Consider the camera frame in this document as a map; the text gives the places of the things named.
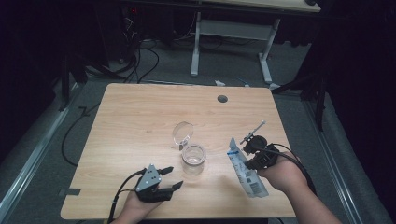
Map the black metal stand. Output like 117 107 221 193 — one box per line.
58 55 89 113

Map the dark computer tower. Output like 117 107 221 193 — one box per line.
120 5 142 63

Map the clear glass jar with lid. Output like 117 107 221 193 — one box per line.
171 120 207 175

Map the black tripod stand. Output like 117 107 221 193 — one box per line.
270 62 332 132

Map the aluminium floor rail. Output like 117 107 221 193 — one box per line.
303 99 364 224
0 83 79 217

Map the grey tape strip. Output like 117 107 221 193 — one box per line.
58 188 81 197

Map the bundle of black cables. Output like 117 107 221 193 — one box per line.
87 38 161 85

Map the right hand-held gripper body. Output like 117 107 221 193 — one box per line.
238 119 280 171

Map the dark curtain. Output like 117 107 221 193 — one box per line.
0 0 106 164
311 0 396 216

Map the person's left hand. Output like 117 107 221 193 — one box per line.
120 191 163 219

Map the person's right hand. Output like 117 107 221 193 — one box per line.
257 154 310 193

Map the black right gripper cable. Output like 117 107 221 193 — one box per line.
256 142 318 196

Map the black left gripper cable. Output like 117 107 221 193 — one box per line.
106 167 148 224

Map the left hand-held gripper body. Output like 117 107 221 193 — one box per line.
134 163 174 204

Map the white-framed wooden desk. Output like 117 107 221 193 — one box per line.
190 0 322 86

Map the white and blue pouch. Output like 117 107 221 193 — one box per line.
227 136 270 199

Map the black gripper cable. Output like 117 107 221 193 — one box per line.
106 167 148 224
256 142 318 196

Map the long black floor cable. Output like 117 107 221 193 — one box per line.
61 102 103 168

